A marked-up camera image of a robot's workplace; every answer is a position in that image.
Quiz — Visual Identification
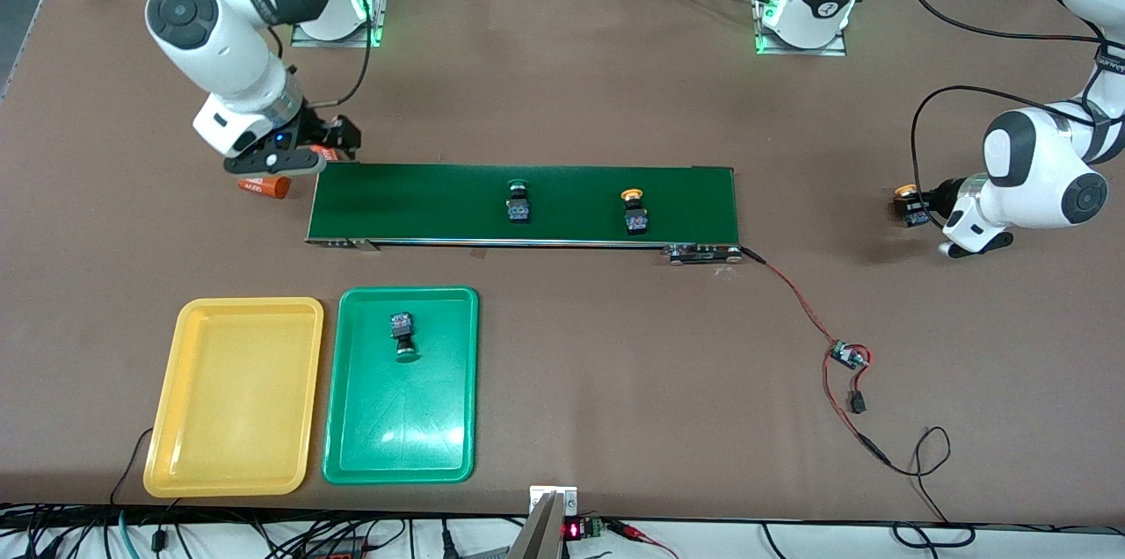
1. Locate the yellow push button switch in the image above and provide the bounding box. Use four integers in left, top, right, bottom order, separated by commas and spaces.
620, 188, 650, 237
894, 184, 933, 229

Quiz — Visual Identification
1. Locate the thin black looped cable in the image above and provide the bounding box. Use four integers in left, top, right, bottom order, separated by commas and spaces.
883, 425, 978, 548

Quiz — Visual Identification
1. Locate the red and black wire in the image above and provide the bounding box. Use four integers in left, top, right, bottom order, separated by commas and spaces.
741, 246, 843, 349

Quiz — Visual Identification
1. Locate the thin black edge cable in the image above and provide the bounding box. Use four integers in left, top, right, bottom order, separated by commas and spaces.
109, 427, 181, 509

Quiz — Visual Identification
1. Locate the thin red wire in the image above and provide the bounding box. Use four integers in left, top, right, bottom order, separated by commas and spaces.
822, 348, 893, 466

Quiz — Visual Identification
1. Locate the green conveyor belt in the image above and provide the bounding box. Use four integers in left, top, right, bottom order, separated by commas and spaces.
305, 161, 744, 266

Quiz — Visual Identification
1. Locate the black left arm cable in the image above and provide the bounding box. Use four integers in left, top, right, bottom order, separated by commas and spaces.
898, 0, 1125, 192

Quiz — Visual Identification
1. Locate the green push button switch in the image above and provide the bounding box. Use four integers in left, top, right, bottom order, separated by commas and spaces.
389, 310, 422, 364
505, 179, 533, 225

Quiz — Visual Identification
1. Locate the small metal bracket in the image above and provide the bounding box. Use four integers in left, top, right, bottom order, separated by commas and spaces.
529, 485, 578, 518

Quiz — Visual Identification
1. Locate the yellow plastic tray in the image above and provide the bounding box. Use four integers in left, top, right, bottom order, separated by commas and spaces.
143, 297, 325, 498

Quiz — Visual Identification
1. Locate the small green circuit board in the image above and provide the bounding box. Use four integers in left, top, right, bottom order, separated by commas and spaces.
831, 341, 873, 371

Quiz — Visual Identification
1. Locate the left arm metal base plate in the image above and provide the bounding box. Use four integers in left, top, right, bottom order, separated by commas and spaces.
750, 0, 849, 57

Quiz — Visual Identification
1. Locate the green plastic tray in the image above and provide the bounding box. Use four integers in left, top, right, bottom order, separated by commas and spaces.
322, 287, 480, 486

